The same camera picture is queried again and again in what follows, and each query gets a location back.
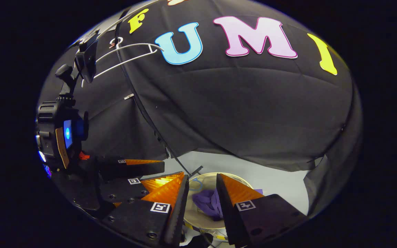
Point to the purple ribbed jacket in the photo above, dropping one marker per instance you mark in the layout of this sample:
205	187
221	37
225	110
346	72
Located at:
207	203

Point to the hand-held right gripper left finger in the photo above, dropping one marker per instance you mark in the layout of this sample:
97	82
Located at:
176	213

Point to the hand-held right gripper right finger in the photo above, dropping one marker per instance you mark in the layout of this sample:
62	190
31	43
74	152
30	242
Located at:
226	213

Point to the beige laundry hamper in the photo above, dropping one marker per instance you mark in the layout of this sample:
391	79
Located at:
202	218

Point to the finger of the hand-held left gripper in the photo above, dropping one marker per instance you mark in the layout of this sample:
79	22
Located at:
122	191
133	168

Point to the black clothes rack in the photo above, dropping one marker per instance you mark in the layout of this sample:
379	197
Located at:
146	113

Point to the small silver clip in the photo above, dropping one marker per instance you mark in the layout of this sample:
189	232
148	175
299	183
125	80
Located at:
128	96

